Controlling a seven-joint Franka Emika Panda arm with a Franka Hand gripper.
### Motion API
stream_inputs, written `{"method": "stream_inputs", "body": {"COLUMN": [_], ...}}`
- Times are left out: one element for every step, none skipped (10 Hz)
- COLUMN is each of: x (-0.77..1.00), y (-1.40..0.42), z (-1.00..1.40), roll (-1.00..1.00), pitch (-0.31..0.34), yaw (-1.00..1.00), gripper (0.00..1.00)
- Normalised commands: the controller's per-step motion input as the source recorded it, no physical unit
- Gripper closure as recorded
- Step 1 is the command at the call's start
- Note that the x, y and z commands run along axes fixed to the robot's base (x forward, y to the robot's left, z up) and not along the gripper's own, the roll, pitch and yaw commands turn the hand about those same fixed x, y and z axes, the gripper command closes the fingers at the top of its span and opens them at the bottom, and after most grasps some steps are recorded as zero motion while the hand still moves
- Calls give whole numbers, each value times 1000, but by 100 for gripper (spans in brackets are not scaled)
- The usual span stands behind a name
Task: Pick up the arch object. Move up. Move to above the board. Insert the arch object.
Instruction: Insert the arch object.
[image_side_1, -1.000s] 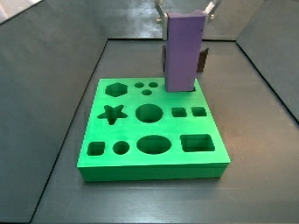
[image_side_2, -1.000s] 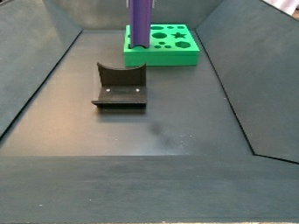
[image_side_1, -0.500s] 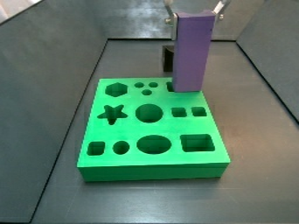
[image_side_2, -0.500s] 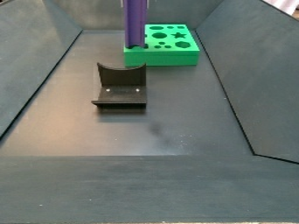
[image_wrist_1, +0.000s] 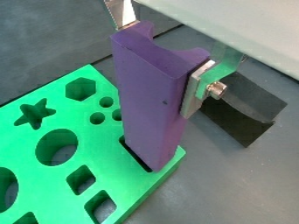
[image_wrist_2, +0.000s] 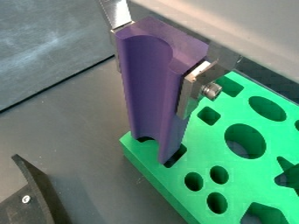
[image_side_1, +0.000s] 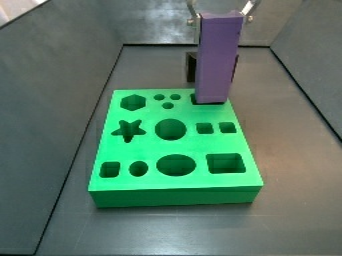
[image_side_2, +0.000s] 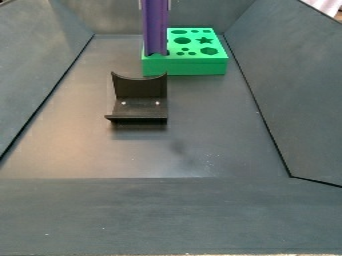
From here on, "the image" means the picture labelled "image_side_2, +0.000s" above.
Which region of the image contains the green shape sorting board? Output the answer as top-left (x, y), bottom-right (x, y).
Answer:
top-left (142, 28), bottom-right (229, 76)

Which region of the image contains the black curved holder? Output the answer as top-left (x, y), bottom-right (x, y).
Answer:
top-left (106, 72), bottom-right (169, 122)

